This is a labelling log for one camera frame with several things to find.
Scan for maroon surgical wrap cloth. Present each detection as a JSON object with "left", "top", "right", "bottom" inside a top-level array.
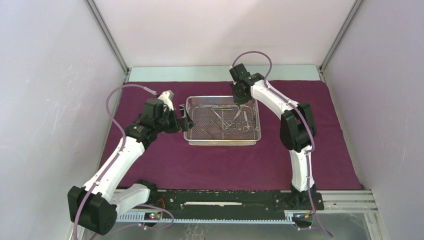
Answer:
[{"left": 115, "top": 80, "right": 362, "bottom": 190}]

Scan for steel forceps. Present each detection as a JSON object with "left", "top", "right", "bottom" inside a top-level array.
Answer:
[
  {"left": 242, "top": 111, "right": 254, "bottom": 132},
  {"left": 231, "top": 106, "right": 242, "bottom": 130}
]

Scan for grey cable duct strip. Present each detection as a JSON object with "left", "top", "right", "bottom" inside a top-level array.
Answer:
[{"left": 116, "top": 211, "right": 295, "bottom": 225}]

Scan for steel forceps left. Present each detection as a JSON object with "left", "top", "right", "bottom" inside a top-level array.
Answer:
[{"left": 231, "top": 106, "right": 242, "bottom": 130}]

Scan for left corner aluminium post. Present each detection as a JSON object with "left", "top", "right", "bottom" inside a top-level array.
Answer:
[{"left": 84, "top": 0, "right": 130, "bottom": 75}]

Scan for steel surgical scissors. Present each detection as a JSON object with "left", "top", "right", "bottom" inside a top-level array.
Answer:
[{"left": 212, "top": 110, "right": 233, "bottom": 130}]

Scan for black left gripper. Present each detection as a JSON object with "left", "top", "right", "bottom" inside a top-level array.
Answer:
[{"left": 154, "top": 104, "right": 195, "bottom": 134}]

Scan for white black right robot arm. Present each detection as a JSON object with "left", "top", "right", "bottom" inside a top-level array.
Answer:
[{"left": 231, "top": 73, "right": 317, "bottom": 209}]

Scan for corner aluminium post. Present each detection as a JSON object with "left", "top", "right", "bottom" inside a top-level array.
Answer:
[
  {"left": 84, "top": 0, "right": 130, "bottom": 75},
  {"left": 319, "top": 0, "right": 366, "bottom": 73}
]

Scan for steel instrument tray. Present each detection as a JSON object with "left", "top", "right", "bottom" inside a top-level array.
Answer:
[{"left": 183, "top": 95, "right": 262, "bottom": 146}]

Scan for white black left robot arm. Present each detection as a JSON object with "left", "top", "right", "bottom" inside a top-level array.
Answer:
[{"left": 67, "top": 100, "right": 194, "bottom": 239}]

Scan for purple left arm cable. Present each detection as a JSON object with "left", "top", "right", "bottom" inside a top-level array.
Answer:
[{"left": 72, "top": 83, "right": 175, "bottom": 240}]

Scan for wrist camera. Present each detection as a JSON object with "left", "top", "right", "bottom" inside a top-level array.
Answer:
[
  {"left": 229, "top": 63, "right": 251, "bottom": 83},
  {"left": 141, "top": 90, "right": 175, "bottom": 121}
]

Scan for steel forceps right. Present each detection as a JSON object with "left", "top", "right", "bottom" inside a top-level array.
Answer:
[{"left": 242, "top": 111, "right": 254, "bottom": 132}]

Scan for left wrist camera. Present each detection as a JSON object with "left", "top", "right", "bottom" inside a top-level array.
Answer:
[{"left": 141, "top": 90, "right": 175, "bottom": 121}]

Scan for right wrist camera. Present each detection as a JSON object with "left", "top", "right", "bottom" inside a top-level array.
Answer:
[{"left": 229, "top": 63, "right": 251, "bottom": 83}]

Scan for aluminium frame rail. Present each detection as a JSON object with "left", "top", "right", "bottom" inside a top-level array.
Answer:
[{"left": 76, "top": 188, "right": 379, "bottom": 214}]

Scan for right corner aluminium post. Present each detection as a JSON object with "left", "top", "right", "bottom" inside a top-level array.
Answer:
[{"left": 319, "top": 0, "right": 366, "bottom": 73}]

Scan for steel tweezers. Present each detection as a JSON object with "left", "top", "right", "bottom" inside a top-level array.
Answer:
[{"left": 200, "top": 120, "right": 222, "bottom": 140}]

